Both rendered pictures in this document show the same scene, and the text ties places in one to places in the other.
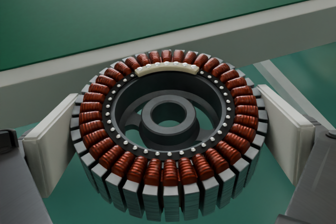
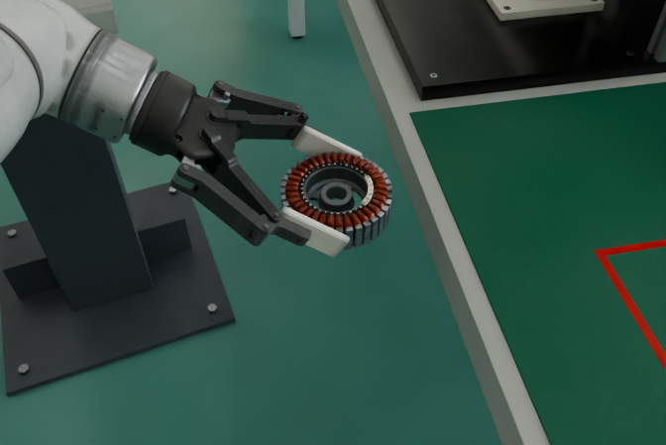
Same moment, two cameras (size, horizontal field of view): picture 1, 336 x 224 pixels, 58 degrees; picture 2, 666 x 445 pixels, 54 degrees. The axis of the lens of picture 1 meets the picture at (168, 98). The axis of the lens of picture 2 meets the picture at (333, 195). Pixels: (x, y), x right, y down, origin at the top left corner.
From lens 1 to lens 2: 0.60 m
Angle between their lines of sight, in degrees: 63
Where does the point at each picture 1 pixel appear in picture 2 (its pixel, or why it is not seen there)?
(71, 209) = not seen: hidden behind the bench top
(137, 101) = (359, 188)
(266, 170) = not seen: outside the picture
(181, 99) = (346, 200)
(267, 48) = (464, 327)
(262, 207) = not seen: outside the picture
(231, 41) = (452, 277)
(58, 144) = (314, 145)
